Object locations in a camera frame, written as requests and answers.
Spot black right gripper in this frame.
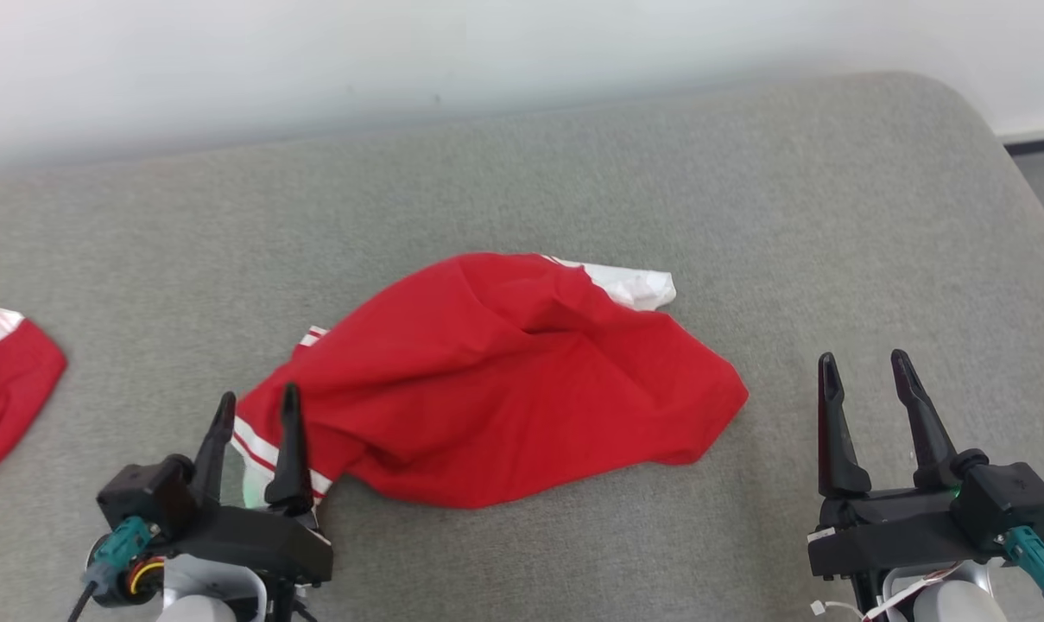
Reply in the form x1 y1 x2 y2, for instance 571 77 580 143
807 348 997 581

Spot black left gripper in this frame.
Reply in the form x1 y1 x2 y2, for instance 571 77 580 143
166 383 334 590

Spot red shorts with white stripe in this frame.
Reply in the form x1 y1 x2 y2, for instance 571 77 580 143
0 307 68 485

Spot red basketball jersey number 23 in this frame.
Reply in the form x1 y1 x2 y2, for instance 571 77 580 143
232 252 750 510

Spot teal plug left camera cable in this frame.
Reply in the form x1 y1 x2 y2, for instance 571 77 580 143
68 517 164 622

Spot teal plug camera cable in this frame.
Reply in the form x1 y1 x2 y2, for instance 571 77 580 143
997 525 1044 616
68 517 164 622

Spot teal plug right camera cable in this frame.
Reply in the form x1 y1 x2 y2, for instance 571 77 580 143
997 525 1044 616

